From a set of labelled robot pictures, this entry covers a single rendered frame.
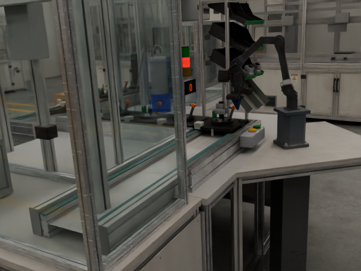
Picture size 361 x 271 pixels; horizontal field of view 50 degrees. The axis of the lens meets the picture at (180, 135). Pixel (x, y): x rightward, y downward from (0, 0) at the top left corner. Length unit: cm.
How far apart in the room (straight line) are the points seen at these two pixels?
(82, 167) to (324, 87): 538
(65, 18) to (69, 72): 12
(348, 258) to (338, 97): 359
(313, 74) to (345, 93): 53
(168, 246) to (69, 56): 75
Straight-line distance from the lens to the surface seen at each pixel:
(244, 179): 188
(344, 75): 607
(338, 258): 287
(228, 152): 191
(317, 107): 623
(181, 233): 146
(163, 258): 138
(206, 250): 168
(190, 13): 346
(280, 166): 189
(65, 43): 95
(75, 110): 96
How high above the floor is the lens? 152
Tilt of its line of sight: 16 degrees down
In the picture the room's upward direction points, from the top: 3 degrees counter-clockwise
